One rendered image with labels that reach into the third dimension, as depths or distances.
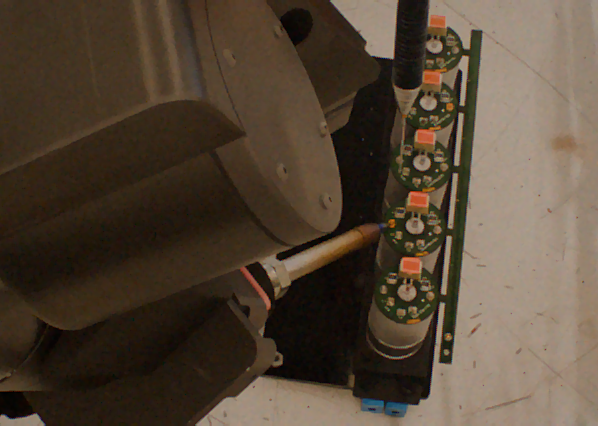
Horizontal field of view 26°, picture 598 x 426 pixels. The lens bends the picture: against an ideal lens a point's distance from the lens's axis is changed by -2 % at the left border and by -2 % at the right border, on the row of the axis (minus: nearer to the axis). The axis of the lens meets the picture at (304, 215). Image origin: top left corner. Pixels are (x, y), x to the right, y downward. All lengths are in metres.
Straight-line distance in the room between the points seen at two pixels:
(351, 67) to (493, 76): 0.31
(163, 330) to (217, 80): 0.12
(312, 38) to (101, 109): 0.09
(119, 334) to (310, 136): 0.08
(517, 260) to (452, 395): 0.07
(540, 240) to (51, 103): 0.39
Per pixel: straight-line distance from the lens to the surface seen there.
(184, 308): 0.33
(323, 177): 0.26
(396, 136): 0.55
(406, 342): 0.51
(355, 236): 0.49
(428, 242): 0.50
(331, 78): 0.30
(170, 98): 0.21
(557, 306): 0.57
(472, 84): 0.54
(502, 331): 0.56
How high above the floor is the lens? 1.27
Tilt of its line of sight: 65 degrees down
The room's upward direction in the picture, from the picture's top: 5 degrees clockwise
